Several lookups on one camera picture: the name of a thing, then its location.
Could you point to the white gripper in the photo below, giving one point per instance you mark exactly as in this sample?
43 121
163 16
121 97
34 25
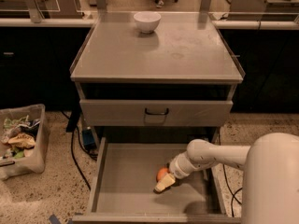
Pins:
177 169

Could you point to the orange fruit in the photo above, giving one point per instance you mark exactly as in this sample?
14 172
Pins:
161 173

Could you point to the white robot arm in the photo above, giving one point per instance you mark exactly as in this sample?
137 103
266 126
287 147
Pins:
270 167

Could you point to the open grey middle drawer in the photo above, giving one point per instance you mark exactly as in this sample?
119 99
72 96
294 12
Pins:
123 189

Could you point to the closed grey top drawer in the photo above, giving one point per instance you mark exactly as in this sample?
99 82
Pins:
131 113

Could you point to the grey metal drawer cabinet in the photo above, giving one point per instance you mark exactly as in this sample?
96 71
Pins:
183 59

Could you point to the blue power box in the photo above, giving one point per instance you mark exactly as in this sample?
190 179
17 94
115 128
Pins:
88 140

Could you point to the clear plastic bin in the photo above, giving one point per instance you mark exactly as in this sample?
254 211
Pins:
36 162

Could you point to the crumpled packaging in bin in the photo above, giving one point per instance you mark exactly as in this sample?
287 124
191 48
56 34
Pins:
19 137

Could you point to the white ceramic bowl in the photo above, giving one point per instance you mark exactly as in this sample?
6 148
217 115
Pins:
147 21

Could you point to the black drawer handle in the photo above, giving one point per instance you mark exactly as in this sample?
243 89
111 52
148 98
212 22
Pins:
164 113

